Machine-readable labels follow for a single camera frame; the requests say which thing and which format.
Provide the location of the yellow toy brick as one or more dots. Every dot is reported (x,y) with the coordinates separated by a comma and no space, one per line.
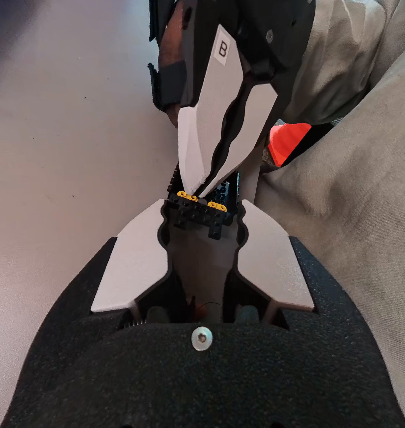
(218,205)
(183,194)

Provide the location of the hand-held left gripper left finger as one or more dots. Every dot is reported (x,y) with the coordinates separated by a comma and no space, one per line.
(135,260)

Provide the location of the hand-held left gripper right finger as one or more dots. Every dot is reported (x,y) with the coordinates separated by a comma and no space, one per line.
(272,260)

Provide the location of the grey desk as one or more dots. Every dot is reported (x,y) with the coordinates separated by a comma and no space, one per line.
(72,167)

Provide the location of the person's right forearm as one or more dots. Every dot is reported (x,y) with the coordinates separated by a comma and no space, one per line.
(336,60)

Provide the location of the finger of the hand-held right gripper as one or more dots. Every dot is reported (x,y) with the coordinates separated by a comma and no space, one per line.
(252,127)
(205,117)

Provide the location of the orange traffic cone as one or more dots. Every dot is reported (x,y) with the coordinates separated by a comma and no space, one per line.
(286,143)

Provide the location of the person's right hand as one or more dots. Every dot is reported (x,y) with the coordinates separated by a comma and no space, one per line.
(174,43)

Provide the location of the black toy brick chassis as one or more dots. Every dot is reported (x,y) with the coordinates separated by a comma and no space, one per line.
(195,217)

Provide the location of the person's beige clothing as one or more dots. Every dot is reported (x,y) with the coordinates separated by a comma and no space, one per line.
(356,234)

